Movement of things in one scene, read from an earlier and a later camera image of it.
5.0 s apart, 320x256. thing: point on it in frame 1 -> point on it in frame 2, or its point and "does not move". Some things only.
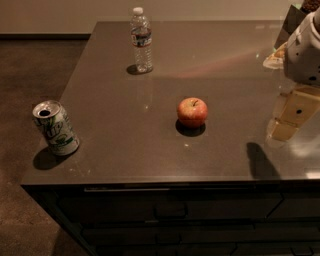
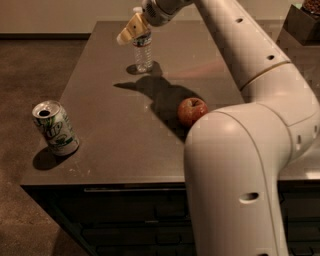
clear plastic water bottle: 142,40 does not move
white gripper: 302,56 -> 156,14
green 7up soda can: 56,126 does not move
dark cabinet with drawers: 267,217 does not move
